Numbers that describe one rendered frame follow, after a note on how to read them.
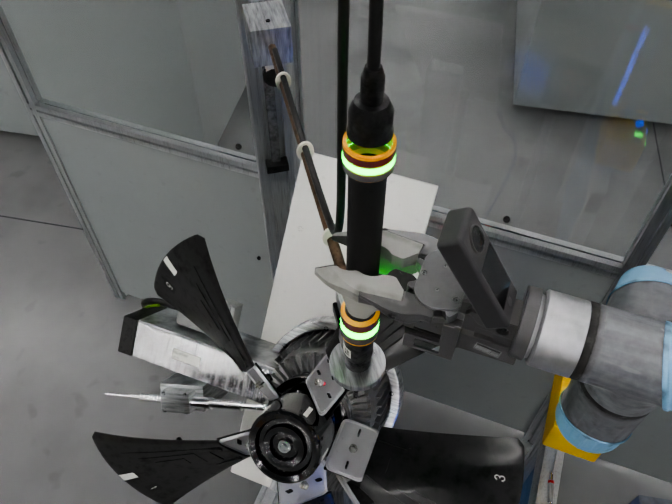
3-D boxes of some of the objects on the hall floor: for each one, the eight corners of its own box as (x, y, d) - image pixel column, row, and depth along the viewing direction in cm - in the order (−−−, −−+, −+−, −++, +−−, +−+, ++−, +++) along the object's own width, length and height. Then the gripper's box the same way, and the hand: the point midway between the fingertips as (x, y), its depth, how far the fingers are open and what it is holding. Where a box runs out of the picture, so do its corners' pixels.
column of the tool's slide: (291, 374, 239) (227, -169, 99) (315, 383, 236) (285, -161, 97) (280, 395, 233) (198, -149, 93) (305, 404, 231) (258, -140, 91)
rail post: (480, 528, 203) (541, 430, 143) (492, 533, 202) (559, 436, 142) (477, 541, 201) (538, 446, 140) (489, 545, 200) (556, 452, 139)
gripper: (508, 400, 60) (304, 331, 65) (529, 307, 67) (343, 251, 71) (529, 355, 53) (300, 282, 58) (551, 257, 60) (344, 199, 65)
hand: (335, 252), depth 62 cm, fingers closed on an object, 4 cm apart
